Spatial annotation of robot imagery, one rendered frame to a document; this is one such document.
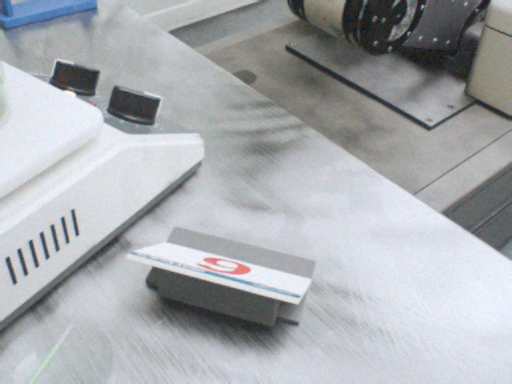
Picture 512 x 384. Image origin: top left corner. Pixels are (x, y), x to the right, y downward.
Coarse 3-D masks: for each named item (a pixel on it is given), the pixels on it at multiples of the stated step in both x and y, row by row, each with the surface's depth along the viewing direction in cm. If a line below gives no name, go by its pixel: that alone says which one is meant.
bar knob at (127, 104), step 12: (120, 96) 38; (132, 96) 38; (144, 96) 38; (156, 96) 39; (108, 108) 38; (120, 108) 38; (132, 108) 38; (144, 108) 39; (156, 108) 39; (132, 120) 38; (144, 120) 38
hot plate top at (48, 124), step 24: (24, 72) 36; (24, 96) 34; (48, 96) 34; (72, 96) 34; (24, 120) 32; (48, 120) 32; (72, 120) 32; (96, 120) 32; (0, 144) 30; (24, 144) 30; (48, 144) 30; (72, 144) 31; (0, 168) 29; (24, 168) 29; (0, 192) 28
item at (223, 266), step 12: (144, 252) 31; (156, 252) 32; (168, 252) 33; (180, 252) 34; (192, 252) 35; (192, 264) 31; (204, 264) 32; (216, 264) 32; (228, 264) 33; (240, 264) 34; (240, 276) 30; (252, 276) 31; (264, 276) 32; (276, 276) 33; (288, 276) 33; (288, 288) 30
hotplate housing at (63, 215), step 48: (96, 144) 33; (144, 144) 35; (192, 144) 39; (48, 192) 31; (96, 192) 33; (144, 192) 37; (0, 240) 28; (48, 240) 31; (96, 240) 35; (0, 288) 30; (48, 288) 33
